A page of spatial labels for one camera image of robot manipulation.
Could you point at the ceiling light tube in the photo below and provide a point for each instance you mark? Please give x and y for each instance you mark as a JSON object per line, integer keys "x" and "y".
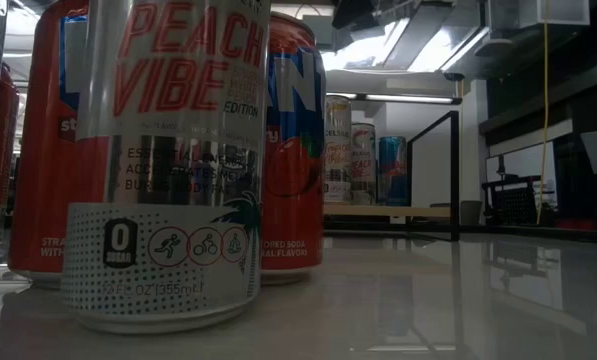
{"x": 408, "y": 98}

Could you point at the Celsius Peach Vibe can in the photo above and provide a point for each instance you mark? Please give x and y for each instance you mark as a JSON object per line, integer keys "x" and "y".
{"x": 168, "y": 250}
{"x": 363, "y": 167}

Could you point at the blue silver Red Bull can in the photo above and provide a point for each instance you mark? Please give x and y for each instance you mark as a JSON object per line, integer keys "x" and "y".
{"x": 392, "y": 172}

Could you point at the grey plastic bin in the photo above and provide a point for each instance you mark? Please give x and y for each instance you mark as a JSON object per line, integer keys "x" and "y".
{"x": 472, "y": 212}

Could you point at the Celsius Tropical Vibe can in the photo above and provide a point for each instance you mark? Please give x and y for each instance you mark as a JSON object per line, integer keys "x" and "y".
{"x": 338, "y": 150}

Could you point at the red Fanta strawberry can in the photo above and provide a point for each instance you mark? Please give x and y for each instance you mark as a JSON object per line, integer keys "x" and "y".
{"x": 293, "y": 215}
{"x": 43, "y": 175}
{"x": 0, "y": 165}

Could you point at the red flat object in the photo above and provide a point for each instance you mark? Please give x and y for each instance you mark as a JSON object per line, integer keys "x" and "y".
{"x": 575, "y": 224}

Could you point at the black metal shelf frame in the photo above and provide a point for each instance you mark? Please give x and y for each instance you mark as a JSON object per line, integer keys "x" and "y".
{"x": 454, "y": 175}

